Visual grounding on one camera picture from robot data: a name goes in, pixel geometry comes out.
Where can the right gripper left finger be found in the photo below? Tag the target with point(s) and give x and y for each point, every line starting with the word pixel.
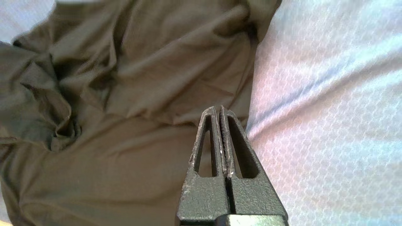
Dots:
pixel 204 197

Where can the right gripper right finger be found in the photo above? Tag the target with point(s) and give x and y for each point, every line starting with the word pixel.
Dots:
pixel 256 197

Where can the black printed t-shirt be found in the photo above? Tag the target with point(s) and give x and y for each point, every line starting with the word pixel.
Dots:
pixel 125 110

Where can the blue bed sheet mattress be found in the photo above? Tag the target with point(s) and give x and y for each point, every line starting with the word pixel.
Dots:
pixel 329 110

